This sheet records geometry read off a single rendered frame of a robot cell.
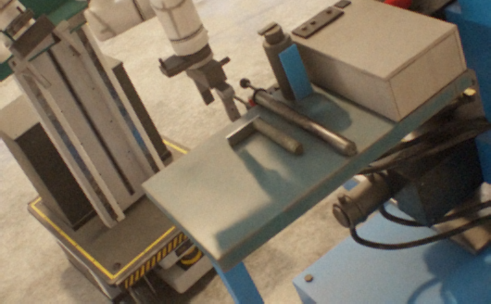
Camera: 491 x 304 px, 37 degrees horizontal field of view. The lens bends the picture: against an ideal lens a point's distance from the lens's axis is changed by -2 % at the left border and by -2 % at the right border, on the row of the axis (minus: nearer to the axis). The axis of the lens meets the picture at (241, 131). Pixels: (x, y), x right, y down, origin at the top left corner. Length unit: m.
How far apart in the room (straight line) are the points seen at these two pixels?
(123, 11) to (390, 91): 0.64
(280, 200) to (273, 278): 1.40
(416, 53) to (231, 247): 0.60
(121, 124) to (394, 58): 1.55
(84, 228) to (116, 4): 1.64
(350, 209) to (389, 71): 0.80
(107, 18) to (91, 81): 1.21
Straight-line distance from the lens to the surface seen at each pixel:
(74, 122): 2.97
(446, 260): 2.68
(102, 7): 1.77
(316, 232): 3.13
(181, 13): 1.66
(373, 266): 2.74
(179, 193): 1.81
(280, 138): 1.78
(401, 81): 1.71
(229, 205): 1.70
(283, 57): 1.86
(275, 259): 3.09
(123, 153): 3.11
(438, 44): 1.76
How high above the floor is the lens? 2.08
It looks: 32 degrees down
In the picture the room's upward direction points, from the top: 25 degrees counter-clockwise
